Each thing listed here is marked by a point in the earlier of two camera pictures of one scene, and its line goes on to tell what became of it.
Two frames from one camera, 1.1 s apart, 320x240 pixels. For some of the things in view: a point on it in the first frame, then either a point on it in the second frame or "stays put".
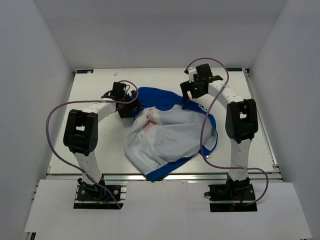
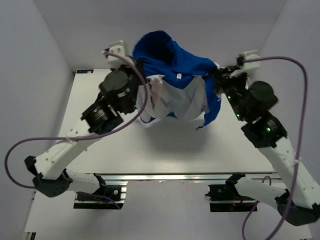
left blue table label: (85, 71) stays put
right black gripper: (187, 86) -> (224, 75)
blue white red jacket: (166, 134) -> (181, 84)
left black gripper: (134, 106) -> (129, 69)
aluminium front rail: (201, 177) stays put
